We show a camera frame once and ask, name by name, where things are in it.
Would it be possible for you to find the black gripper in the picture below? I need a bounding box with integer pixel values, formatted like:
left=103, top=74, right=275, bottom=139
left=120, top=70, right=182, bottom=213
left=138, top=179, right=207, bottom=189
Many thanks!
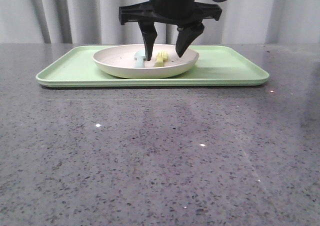
left=118, top=0, right=222, bottom=61

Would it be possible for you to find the yellow plastic fork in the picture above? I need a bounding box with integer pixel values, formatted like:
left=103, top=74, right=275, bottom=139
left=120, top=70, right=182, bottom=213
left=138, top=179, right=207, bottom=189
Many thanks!
left=154, top=50, right=169, bottom=67

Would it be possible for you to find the light blue plastic spoon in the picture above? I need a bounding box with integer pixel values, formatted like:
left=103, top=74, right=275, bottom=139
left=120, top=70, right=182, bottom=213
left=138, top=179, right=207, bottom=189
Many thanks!
left=134, top=49, right=146, bottom=68

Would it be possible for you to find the cream white round plate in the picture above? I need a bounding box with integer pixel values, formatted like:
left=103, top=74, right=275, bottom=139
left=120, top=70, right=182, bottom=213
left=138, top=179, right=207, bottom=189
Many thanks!
left=93, top=44, right=199, bottom=79

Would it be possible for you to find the light green plastic tray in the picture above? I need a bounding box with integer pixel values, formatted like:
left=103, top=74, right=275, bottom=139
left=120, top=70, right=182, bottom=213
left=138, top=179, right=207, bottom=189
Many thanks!
left=36, top=45, right=269, bottom=88

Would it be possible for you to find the grey pleated curtain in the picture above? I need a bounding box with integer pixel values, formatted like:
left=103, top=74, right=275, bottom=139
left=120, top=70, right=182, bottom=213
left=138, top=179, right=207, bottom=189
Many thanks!
left=0, top=0, right=320, bottom=45

